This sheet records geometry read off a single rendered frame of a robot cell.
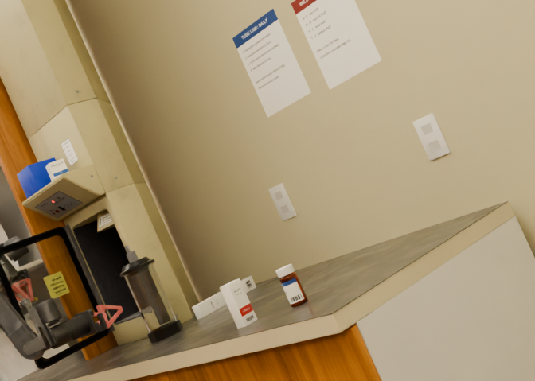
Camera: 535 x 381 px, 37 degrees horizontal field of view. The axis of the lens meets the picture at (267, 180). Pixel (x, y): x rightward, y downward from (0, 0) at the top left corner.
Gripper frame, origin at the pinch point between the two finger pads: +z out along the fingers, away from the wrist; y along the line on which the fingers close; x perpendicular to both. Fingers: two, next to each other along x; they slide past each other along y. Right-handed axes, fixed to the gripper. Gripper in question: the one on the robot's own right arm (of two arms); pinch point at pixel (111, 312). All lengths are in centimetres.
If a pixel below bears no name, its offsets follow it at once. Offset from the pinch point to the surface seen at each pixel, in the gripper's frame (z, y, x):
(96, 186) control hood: 16.7, 9.8, -37.4
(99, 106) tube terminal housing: 29, 10, -62
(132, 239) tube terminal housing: 21.5, 10.0, -18.0
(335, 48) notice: 62, -62, -44
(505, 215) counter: 57, -94, 15
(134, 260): 12.4, -1.2, -11.4
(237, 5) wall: 60, -34, -72
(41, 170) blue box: 11, 28, -50
